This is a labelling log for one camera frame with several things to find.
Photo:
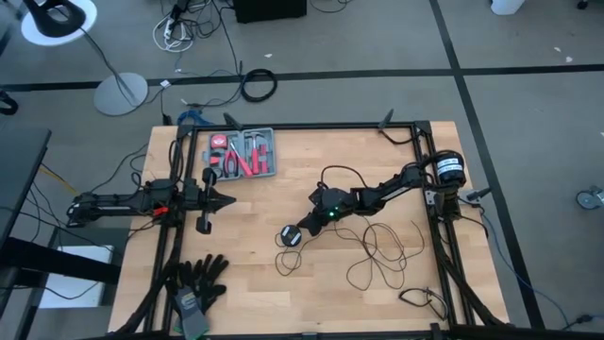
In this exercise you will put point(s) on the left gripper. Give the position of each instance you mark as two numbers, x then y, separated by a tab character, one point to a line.
207	198

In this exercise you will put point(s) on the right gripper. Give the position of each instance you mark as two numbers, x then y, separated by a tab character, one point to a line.
342	203

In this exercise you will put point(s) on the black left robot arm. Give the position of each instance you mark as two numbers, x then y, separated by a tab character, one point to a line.
113	203

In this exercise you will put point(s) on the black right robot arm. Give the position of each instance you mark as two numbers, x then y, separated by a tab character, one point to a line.
391	186

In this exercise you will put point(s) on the red tape measure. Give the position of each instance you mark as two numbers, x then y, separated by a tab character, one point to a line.
218	141

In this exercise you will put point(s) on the small red clip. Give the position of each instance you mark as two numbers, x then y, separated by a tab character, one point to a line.
161	211

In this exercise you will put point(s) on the black work glove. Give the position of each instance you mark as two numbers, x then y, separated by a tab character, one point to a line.
203	274

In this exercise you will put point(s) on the grey plastic tool case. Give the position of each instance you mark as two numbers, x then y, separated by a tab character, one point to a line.
271	141

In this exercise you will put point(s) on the black clamp lever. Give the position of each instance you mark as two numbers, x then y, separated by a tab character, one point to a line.
232	120
387	118

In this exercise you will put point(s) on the grey cuffed work glove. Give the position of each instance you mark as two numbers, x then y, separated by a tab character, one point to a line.
191	311

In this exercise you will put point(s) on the floor lamp with grey base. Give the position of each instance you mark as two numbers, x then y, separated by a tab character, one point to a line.
120	94

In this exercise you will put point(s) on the white box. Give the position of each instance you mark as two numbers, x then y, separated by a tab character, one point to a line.
71	293

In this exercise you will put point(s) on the black box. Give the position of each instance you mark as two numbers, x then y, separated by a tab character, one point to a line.
269	9

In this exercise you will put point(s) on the black desk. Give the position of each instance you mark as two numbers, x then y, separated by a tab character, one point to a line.
19	165

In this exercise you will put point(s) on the white round disc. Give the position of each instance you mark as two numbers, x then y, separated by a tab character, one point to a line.
89	14

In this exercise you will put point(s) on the grey caster wheel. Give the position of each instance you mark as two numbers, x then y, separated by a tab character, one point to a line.
587	198

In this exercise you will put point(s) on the black plug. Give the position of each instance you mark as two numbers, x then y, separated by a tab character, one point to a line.
582	318

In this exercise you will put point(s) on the white bin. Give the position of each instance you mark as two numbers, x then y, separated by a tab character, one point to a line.
507	5

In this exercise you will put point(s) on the black aluminium table frame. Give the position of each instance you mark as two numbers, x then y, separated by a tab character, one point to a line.
307	126

